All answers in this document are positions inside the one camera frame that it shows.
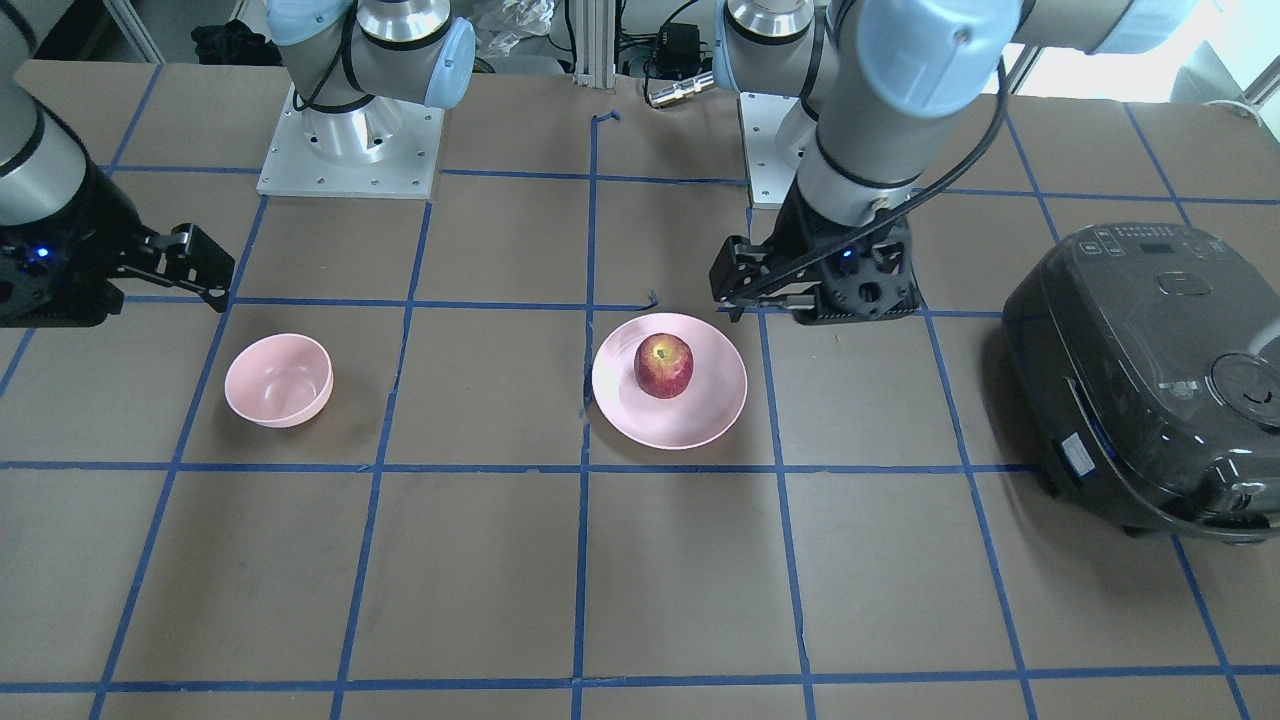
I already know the aluminium frame post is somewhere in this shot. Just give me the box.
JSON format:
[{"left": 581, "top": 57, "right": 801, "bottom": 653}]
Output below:
[{"left": 568, "top": 1, "right": 617, "bottom": 91}]

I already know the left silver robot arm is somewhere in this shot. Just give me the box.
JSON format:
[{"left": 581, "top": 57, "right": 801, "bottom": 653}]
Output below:
[{"left": 709, "top": 1, "right": 1194, "bottom": 325}]

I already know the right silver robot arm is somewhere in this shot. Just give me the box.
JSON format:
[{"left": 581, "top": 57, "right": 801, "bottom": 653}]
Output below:
[{"left": 3, "top": 1, "right": 475, "bottom": 332}]

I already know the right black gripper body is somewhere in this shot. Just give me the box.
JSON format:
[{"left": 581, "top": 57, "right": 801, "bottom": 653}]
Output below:
[{"left": 1, "top": 164, "right": 151, "bottom": 328}]

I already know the dark brown rice cooker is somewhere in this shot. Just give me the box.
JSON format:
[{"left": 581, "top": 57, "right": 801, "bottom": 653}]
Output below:
[{"left": 1002, "top": 222, "right": 1279, "bottom": 544}]

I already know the pink plate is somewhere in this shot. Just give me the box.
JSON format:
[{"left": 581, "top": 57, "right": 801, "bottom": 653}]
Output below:
[{"left": 590, "top": 313, "right": 748, "bottom": 450}]

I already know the red apple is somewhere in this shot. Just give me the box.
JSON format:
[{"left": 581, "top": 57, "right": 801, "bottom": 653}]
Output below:
[{"left": 634, "top": 333, "right": 694, "bottom": 400}]

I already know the pink bowl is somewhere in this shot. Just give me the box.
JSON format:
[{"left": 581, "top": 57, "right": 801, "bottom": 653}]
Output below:
[{"left": 223, "top": 333, "right": 335, "bottom": 428}]

